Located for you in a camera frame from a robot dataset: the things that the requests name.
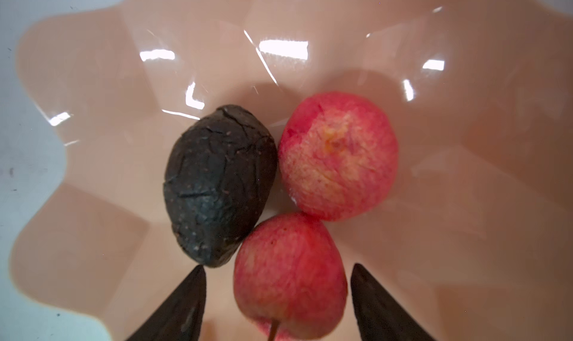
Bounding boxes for pink faceted fruit bowl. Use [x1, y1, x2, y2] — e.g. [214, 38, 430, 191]
[9, 0, 572, 340]

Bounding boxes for dark avocado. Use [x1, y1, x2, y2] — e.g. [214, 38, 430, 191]
[163, 105, 278, 268]

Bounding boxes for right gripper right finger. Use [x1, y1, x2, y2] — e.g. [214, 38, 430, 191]
[351, 263, 434, 341]

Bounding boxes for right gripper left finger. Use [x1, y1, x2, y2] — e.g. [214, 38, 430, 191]
[128, 265, 207, 341]

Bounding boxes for red apple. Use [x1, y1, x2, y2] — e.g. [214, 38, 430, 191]
[233, 212, 348, 340]
[278, 92, 399, 221]

